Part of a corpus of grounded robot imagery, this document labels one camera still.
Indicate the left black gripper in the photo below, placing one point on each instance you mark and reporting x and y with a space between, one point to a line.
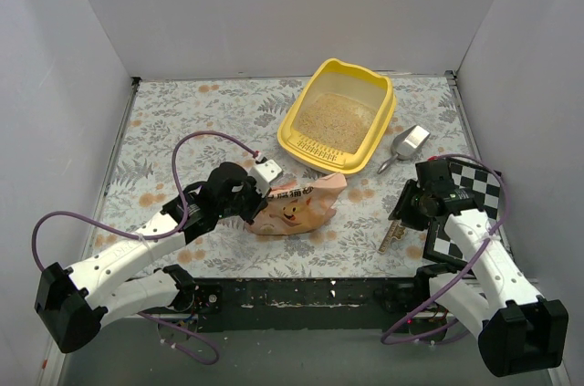
255 204

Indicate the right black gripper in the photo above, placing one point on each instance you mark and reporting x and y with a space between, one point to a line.
402 203

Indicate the silver metal scoop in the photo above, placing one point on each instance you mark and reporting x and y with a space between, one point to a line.
405 146

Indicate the gold brown bookmark strip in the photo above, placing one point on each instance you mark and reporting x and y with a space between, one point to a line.
395 233

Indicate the pink cat litter bag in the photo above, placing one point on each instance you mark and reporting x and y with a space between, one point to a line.
299 209

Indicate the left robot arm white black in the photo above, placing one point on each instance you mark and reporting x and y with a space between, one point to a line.
77 301

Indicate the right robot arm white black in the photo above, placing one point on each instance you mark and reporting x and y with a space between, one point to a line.
517 329

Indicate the yellow plastic litter box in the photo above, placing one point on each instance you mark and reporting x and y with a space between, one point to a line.
339 119

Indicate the floral patterned table mat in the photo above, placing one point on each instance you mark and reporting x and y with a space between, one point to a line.
178 131

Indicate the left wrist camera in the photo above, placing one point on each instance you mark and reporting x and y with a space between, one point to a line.
265 172

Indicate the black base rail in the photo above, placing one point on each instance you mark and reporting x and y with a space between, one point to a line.
229 304

